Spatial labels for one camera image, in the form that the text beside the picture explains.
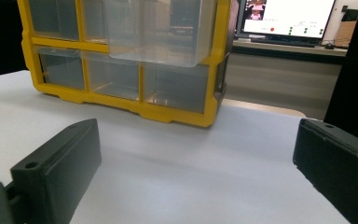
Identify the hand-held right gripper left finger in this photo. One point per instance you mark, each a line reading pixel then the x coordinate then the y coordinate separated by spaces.
pixel 59 165

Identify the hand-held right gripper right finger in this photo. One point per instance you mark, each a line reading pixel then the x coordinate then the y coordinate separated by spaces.
pixel 338 165

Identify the yellow drawer cabinet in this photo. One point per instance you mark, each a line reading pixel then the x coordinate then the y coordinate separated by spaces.
pixel 127 105

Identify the clear plastic drawer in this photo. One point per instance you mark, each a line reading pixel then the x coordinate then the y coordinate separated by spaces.
pixel 62 67
pixel 158 34

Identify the black curtain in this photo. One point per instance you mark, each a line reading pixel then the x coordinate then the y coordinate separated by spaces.
pixel 354 81

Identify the wooden desk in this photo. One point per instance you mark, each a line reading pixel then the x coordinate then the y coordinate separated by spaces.
pixel 292 49

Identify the cardboard box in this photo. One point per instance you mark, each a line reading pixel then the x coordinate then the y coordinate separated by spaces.
pixel 345 32

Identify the black keyboard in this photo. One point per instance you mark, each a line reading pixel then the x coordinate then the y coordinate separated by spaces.
pixel 279 40

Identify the computer monitor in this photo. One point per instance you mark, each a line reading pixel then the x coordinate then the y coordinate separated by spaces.
pixel 287 15

